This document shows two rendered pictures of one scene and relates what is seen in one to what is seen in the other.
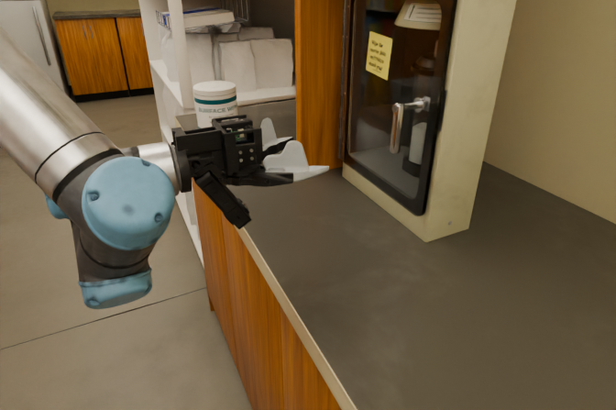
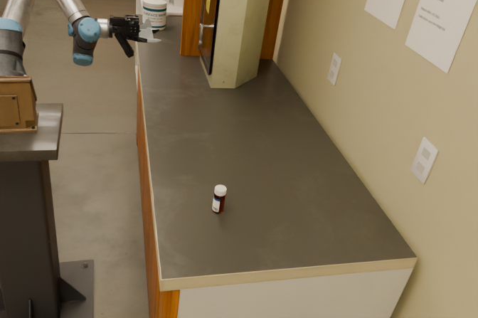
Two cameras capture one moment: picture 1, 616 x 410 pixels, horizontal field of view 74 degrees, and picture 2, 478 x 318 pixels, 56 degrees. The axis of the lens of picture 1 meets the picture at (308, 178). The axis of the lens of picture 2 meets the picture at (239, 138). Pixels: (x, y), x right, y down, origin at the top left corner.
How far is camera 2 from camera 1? 1.34 m
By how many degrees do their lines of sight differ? 8
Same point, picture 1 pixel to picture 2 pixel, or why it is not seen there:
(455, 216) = (226, 80)
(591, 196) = (305, 90)
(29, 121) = (70, 4)
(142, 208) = (92, 30)
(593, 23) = (314, 6)
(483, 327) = (203, 109)
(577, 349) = (228, 120)
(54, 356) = not seen: hidden behind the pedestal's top
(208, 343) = (129, 159)
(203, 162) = (117, 28)
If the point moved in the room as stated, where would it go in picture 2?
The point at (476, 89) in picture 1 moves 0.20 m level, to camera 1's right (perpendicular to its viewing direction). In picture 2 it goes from (231, 24) to (279, 33)
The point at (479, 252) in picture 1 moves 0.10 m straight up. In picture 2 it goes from (229, 95) to (232, 74)
